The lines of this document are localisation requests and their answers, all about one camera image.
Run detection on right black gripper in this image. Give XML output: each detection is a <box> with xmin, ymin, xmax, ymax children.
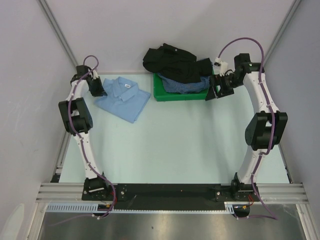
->
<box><xmin>205</xmin><ymin>73</ymin><xmax>244</xmax><ymax>101</ymax></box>

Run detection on light blue long sleeve shirt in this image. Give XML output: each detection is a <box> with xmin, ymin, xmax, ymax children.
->
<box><xmin>94</xmin><ymin>77</ymin><xmax>151</xmax><ymax>124</ymax></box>

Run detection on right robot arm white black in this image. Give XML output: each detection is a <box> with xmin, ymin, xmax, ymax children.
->
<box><xmin>205</xmin><ymin>53</ymin><xmax>288</xmax><ymax>201</ymax></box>

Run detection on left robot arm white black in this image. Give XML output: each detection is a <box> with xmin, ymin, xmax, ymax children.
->
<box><xmin>58</xmin><ymin>64</ymin><xmax>111</xmax><ymax>201</ymax></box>

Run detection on black long sleeve shirt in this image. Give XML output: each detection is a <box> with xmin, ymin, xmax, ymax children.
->
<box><xmin>142</xmin><ymin>43</ymin><xmax>213</xmax><ymax>84</ymax></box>

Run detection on dark blue checked shirt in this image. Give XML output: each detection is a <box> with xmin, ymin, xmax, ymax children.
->
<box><xmin>157</xmin><ymin>58</ymin><xmax>214</xmax><ymax>94</ymax></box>

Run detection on green plastic bin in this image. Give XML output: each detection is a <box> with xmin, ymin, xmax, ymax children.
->
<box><xmin>153</xmin><ymin>73</ymin><xmax>208</xmax><ymax>102</ymax></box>

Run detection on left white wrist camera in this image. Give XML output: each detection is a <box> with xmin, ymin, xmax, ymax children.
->
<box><xmin>90</xmin><ymin>70</ymin><xmax>99</xmax><ymax>80</ymax></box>

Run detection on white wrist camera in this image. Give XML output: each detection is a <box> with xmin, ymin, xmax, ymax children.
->
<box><xmin>90</xmin><ymin>70</ymin><xmax>99</xmax><ymax>80</ymax></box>
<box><xmin>213</xmin><ymin>57</ymin><xmax>229</xmax><ymax>76</ymax></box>

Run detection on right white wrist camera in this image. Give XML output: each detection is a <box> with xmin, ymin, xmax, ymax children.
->
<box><xmin>213</xmin><ymin>57</ymin><xmax>229</xmax><ymax>76</ymax></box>

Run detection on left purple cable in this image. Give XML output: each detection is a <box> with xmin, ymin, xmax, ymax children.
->
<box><xmin>47</xmin><ymin>55</ymin><xmax>118</xmax><ymax>227</ymax></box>

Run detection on purple cable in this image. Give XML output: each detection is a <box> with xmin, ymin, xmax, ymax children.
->
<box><xmin>47</xmin><ymin>55</ymin><xmax>118</xmax><ymax>227</ymax></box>
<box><xmin>217</xmin><ymin>36</ymin><xmax>279</xmax><ymax>221</ymax></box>

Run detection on left aluminium corner post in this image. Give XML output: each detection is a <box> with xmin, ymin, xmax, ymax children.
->
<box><xmin>36</xmin><ymin>0</ymin><xmax>79</xmax><ymax>70</ymax></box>

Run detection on aluminium corner post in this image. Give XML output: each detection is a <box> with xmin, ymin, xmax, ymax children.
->
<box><xmin>263</xmin><ymin>0</ymin><xmax>302</xmax><ymax>68</ymax></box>
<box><xmin>36</xmin><ymin>0</ymin><xmax>79</xmax><ymax>70</ymax></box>

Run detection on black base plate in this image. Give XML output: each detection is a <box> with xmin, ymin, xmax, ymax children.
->
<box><xmin>81</xmin><ymin>183</ymin><xmax>259</xmax><ymax>212</ymax></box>

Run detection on aluminium frame rail front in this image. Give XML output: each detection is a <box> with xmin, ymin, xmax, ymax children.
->
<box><xmin>35</xmin><ymin>183</ymin><xmax>309</xmax><ymax>204</ymax></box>

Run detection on right aluminium corner post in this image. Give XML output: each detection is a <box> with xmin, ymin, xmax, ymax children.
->
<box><xmin>263</xmin><ymin>0</ymin><xmax>302</xmax><ymax>68</ymax></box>

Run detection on white slotted cable duct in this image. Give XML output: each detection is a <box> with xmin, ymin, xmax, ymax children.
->
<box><xmin>46</xmin><ymin>203</ymin><xmax>98</xmax><ymax>212</ymax></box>

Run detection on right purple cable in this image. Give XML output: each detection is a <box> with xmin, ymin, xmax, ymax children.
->
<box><xmin>217</xmin><ymin>36</ymin><xmax>279</xmax><ymax>221</ymax></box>

